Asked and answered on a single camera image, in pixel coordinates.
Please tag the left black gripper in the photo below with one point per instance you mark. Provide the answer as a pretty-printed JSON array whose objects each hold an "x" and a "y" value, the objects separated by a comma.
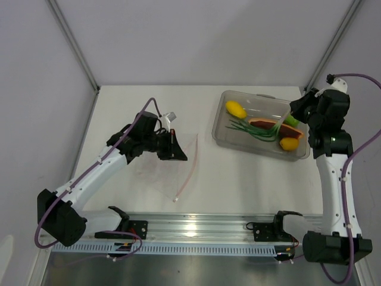
[{"x": 173, "y": 151}]

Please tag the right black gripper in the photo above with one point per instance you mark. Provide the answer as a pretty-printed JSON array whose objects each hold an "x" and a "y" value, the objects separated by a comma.
[{"x": 296, "y": 106}]

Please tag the clear zip top bag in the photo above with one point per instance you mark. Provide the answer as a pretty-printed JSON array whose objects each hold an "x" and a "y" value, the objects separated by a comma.
[{"x": 169, "y": 178}]

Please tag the red meat slice toy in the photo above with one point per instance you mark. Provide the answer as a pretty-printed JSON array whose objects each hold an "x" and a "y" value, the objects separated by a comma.
[{"x": 287, "y": 129}]

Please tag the green onion toy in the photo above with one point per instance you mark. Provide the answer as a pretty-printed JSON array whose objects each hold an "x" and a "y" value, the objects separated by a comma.
[{"x": 259, "y": 133}]

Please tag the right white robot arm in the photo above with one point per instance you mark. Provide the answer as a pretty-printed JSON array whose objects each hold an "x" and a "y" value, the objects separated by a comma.
[{"x": 339, "y": 241}]

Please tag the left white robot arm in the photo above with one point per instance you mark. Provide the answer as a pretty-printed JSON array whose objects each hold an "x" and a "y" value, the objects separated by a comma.
[{"x": 61, "y": 213}]

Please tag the yellow lemon toy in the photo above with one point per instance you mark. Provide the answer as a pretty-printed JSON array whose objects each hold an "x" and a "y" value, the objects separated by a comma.
[{"x": 289, "y": 144}]

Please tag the clear plastic tray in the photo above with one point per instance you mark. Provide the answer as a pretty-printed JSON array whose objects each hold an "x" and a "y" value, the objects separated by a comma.
[{"x": 256, "y": 106}]

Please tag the yellow mango toy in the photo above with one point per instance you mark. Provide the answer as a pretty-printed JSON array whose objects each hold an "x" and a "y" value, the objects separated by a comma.
[{"x": 235, "y": 109}]

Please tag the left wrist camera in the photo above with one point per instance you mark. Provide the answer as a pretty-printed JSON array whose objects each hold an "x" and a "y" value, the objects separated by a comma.
[{"x": 167, "y": 119}]

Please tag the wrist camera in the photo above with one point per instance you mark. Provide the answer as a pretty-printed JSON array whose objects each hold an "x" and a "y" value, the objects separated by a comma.
[
  {"x": 167, "y": 119},
  {"x": 337, "y": 83}
]

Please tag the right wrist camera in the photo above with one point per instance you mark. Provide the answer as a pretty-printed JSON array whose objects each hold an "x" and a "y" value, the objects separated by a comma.
[{"x": 337, "y": 83}]

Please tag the aluminium mounting rail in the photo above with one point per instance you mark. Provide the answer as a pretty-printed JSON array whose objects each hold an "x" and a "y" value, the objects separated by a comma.
[{"x": 164, "y": 228}]

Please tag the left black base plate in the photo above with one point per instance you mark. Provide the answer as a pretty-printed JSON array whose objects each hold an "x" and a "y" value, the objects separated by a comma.
[{"x": 138, "y": 227}]

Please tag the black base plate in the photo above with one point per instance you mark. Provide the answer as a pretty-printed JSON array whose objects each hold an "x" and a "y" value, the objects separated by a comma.
[
  {"x": 138, "y": 227},
  {"x": 269, "y": 232}
]

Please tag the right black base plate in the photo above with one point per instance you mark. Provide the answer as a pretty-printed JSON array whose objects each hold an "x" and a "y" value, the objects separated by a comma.
[{"x": 269, "y": 232}]

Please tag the white slotted cable duct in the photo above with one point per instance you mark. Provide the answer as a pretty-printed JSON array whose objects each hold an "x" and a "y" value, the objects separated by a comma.
[{"x": 253, "y": 250}]

